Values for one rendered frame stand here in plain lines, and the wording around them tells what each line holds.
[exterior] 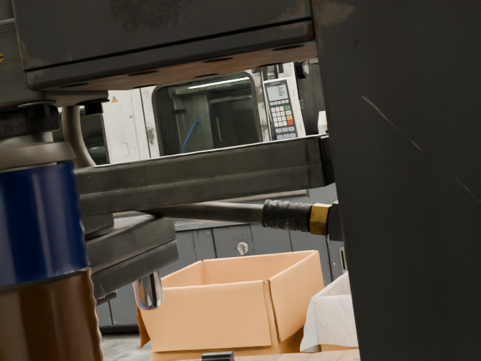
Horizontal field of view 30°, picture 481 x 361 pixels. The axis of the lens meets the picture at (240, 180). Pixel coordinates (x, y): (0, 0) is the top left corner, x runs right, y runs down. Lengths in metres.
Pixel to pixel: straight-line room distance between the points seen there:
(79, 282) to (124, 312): 5.53
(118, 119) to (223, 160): 5.20
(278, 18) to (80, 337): 0.22
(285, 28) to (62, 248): 0.21
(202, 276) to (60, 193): 3.23
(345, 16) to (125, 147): 5.24
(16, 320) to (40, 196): 0.04
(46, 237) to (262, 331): 2.60
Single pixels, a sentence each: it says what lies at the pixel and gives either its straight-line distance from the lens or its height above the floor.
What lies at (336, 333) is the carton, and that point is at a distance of 2.83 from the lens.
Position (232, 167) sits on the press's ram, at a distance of 0.49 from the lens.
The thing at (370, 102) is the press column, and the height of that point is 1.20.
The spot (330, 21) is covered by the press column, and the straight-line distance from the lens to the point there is 0.45.
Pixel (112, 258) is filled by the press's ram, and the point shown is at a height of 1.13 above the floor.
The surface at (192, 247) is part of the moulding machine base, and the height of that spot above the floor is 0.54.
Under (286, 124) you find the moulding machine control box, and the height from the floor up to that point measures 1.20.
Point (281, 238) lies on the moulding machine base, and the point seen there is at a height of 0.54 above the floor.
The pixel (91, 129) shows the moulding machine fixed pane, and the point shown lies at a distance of 5.79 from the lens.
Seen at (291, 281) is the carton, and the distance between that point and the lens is 3.01.
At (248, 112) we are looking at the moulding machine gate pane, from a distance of 5.27.
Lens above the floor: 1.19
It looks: 3 degrees down
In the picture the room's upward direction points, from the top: 8 degrees counter-clockwise
